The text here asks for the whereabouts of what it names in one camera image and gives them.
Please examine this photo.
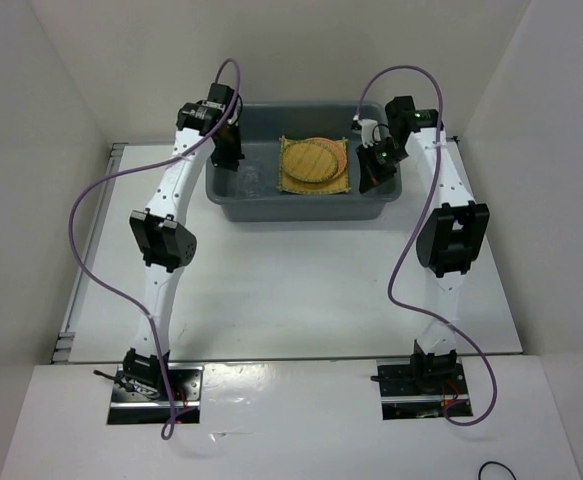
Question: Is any aluminium table edge rail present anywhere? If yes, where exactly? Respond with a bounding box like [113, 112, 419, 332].
[50, 142, 127, 365]

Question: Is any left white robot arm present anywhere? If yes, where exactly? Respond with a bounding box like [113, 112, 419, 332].
[123, 83, 244, 400]

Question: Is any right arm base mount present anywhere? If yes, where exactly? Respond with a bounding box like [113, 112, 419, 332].
[370, 359, 473, 420]

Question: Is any black cable loop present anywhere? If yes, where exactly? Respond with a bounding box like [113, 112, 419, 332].
[478, 461, 519, 480]

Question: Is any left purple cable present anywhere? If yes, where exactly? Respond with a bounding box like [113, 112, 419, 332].
[67, 58, 245, 441]

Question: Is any round orange woven tray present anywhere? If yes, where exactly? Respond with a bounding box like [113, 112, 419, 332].
[315, 137, 348, 179]

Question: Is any grey plastic bin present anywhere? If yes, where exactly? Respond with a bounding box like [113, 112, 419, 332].
[205, 100, 402, 222]

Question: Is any clear glass bowl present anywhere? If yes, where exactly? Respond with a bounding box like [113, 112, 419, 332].
[236, 166, 267, 198]

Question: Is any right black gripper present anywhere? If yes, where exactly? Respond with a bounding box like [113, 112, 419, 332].
[355, 138, 408, 194]

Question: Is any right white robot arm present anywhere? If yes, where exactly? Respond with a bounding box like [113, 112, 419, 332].
[352, 96, 490, 393]

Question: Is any purple cable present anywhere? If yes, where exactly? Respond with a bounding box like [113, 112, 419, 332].
[67, 58, 245, 441]
[352, 65, 499, 426]

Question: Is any round green-rimmed bamboo tray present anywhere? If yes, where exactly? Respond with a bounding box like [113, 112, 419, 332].
[280, 140, 339, 183]

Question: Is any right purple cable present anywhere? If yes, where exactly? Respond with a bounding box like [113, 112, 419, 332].
[352, 65, 499, 426]

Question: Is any square bamboo mat tray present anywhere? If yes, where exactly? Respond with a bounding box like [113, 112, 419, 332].
[278, 136, 350, 195]

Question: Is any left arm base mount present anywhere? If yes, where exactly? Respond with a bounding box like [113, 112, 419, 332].
[93, 364, 204, 425]

